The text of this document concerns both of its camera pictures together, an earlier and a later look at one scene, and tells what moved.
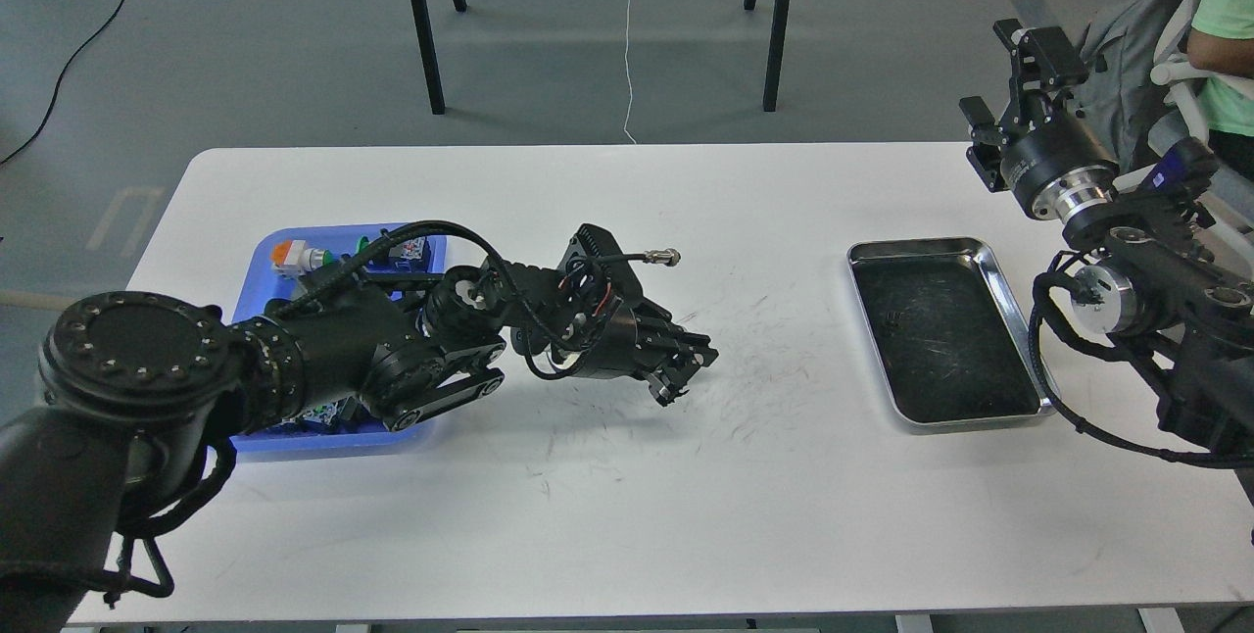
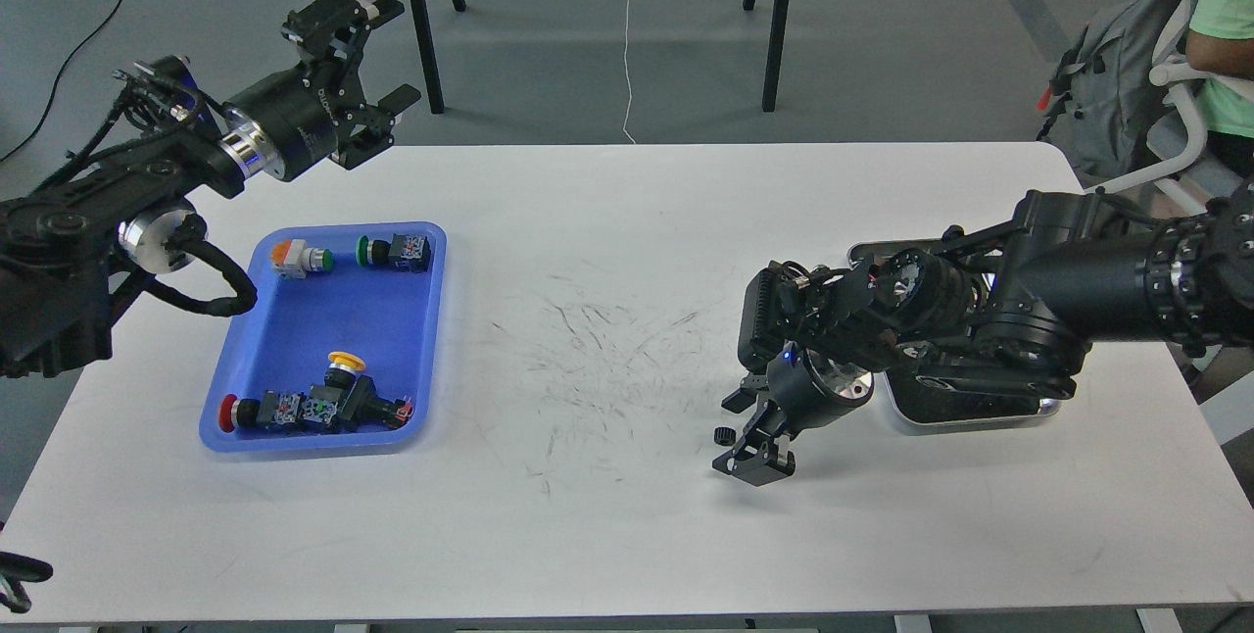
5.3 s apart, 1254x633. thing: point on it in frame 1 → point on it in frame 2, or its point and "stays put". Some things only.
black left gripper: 624,338 → 292,120
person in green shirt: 1221,49 stays put
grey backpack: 1118,98 stays put
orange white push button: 293,258 stays put
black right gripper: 1057,166 → 804,386
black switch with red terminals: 339,412 stays put
